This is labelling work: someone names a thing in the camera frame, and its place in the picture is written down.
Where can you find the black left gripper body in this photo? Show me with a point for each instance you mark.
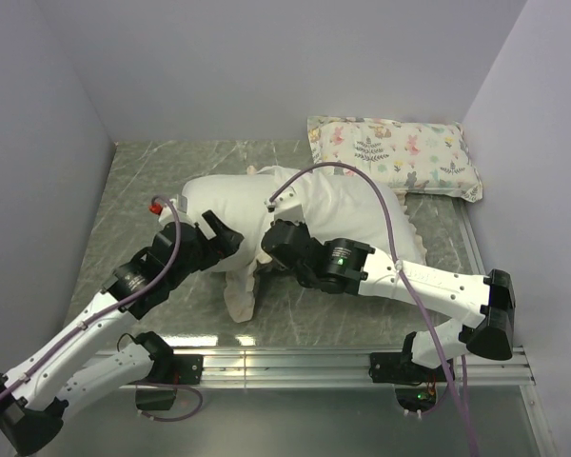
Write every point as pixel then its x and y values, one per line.
pixel 207 251

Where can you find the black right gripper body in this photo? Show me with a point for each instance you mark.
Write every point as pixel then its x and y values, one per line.
pixel 303 277

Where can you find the grey and cream ruffled pillowcase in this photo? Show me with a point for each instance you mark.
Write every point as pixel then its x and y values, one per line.
pixel 334 206

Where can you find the white pillow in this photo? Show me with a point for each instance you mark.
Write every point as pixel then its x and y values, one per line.
pixel 239 202

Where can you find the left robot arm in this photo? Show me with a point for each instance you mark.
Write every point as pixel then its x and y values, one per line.
pixel 38 395

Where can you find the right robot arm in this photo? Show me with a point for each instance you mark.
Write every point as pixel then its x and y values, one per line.
pixel 480 308

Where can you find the animal print pillow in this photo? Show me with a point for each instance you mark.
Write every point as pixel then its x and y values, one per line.
pixel 407 156

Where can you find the black left base box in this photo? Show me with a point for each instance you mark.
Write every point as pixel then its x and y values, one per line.
pixel 148 399

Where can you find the right base electronics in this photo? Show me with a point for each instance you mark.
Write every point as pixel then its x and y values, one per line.
pixel 420 401

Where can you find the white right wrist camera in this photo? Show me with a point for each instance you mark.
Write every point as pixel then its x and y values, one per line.
pixel 287 206

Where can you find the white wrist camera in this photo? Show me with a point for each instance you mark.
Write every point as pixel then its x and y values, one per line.
pixel 168 210
pixel 287 206

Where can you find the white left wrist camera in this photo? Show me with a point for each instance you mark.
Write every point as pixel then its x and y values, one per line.
pixel 168 210

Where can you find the aluminium mounting rail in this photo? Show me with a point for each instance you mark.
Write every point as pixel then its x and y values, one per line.
pixel 377 328

